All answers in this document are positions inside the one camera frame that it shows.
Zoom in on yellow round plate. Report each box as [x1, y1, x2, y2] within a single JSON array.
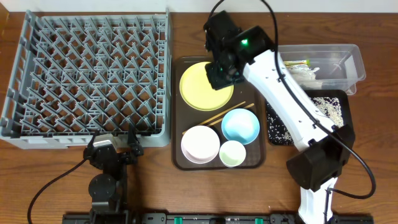
[[179, 62, 234, 111]]

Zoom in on clear plastic waste bin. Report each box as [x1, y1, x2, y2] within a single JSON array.
[[279, 44, 366, 95]]

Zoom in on light blue bowl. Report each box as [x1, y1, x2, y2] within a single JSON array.
[[221, 108, 260, 145]]

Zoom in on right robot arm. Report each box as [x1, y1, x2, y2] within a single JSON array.
[[203, 11, 355, 223]]

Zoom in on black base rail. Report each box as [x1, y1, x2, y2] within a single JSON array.
[[61, 211, 374, 224]]

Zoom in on spilled rice pile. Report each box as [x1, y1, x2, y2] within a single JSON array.
[[266, 97, 344, 146]]

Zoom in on grey plastic dish rack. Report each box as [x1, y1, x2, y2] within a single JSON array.
[[1, 11, 172, 149]]

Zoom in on black waste tray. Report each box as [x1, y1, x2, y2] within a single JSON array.
[[266, 90, 353, 146]]

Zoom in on pale green cup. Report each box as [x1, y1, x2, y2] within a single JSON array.
[[219, 141, 246, 167]]

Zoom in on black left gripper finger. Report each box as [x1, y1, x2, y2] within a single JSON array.
[[127, 126, 144, 156], [86, 130, 100, 151]]

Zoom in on white paper napkin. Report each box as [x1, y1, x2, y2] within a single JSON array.
[[287, 65, 320, 83]]

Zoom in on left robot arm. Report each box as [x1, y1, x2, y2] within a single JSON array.
[[83, 128, 144, 223]]

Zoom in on upper wooden chopstick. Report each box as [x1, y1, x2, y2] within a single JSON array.
[[182, 101, 246, 135]]

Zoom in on green snack wrapper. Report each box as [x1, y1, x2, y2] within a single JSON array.
[[284, 60, 310, 67]]

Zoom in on brown serving tray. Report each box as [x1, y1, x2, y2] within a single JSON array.
[[171, 57, 266, 171]]

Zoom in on pink white bowl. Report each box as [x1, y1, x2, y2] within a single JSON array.
[[180, 126, 220, 164]]

